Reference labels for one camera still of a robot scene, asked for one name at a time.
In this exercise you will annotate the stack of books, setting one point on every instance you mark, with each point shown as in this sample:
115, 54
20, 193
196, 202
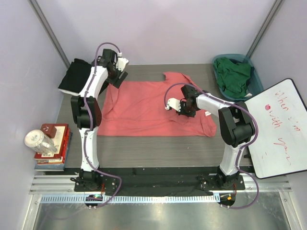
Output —
55, 162

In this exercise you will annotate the left aluminium corner post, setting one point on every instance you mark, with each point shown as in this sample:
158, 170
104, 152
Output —
49, 31

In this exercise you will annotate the red t shirt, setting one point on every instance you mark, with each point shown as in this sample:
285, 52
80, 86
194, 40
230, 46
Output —
136, 109

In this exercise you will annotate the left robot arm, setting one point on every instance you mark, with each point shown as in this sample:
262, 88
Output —
87, 116

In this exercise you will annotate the blue plastic bin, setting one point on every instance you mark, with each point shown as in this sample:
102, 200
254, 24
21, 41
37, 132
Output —
254, 84

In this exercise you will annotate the green t shirt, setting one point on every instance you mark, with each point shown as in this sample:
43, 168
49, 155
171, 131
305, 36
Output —
232, 77

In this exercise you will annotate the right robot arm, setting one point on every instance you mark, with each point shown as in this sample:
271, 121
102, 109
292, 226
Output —
236, 128

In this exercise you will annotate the small red box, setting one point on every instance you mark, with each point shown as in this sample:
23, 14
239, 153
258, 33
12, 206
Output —
49, 129

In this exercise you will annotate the right aluminium corner post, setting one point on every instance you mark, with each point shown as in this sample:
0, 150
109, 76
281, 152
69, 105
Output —
277, 4

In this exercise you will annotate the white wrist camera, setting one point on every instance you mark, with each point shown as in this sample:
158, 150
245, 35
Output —
121, 63
173, 103

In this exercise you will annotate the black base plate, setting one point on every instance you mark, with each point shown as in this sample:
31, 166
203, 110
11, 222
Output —
169, 180

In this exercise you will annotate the clear plastic jar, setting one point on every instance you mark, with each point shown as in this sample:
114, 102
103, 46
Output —
39, 142

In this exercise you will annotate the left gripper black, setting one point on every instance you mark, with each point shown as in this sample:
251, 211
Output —
117, 82

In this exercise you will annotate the white whiteboard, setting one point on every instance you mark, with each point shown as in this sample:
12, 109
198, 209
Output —
281, 145

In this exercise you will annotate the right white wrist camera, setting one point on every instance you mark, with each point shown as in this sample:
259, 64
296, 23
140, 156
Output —
173, 103

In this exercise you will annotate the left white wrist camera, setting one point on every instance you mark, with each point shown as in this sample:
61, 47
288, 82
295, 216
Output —
121, 63

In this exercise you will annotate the aluminium rail frame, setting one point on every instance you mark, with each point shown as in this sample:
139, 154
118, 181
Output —
58, 189

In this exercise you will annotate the white folded t shirt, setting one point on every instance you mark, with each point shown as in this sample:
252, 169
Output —
68, 92

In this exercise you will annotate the black folded t shirt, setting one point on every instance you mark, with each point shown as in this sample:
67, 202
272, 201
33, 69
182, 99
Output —
76, 76

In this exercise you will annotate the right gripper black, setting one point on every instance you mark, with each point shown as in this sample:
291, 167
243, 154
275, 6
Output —
183, 103

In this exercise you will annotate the aluminium corner post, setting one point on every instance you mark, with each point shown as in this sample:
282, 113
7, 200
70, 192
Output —
49, 31
277, 4

